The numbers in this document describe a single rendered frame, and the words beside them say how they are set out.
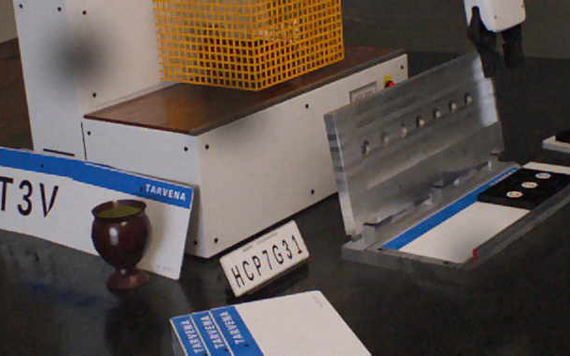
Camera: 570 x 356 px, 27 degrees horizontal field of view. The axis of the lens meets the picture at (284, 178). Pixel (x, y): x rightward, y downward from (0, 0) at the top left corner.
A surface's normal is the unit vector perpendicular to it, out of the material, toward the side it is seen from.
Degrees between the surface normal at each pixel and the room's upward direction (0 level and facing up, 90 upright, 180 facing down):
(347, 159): 81
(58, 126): 90
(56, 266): 0
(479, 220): 0
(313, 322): 0
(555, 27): 90
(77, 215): 69
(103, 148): 90
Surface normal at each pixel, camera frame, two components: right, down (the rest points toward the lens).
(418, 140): 0.77, -0.02
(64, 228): -0.64, -0.08
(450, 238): -0.07, -0.95
